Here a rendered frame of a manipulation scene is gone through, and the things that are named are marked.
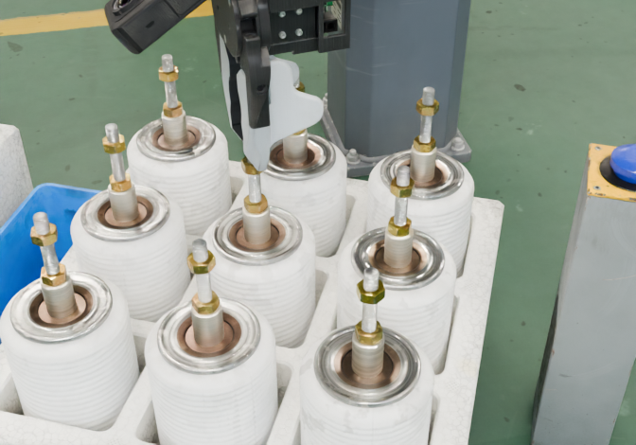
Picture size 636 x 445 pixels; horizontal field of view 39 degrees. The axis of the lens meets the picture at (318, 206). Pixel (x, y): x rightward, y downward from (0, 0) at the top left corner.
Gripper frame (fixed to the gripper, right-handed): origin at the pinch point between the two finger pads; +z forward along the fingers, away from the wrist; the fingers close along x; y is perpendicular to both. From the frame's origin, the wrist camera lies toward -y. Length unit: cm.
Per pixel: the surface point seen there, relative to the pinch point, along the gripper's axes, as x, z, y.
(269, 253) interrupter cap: -2.8, 9.1, 0.8
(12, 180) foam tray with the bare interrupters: 32.7, 21.4, -19.0
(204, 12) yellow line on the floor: 93, 34, 17
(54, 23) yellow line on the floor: 98, 34, -9
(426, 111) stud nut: 2.6, 2.1, 16.6
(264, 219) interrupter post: -1.0, 6.9, 1.0
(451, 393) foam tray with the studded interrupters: -15.4, 16.5, 11.7
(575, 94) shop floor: 46, 34, 65
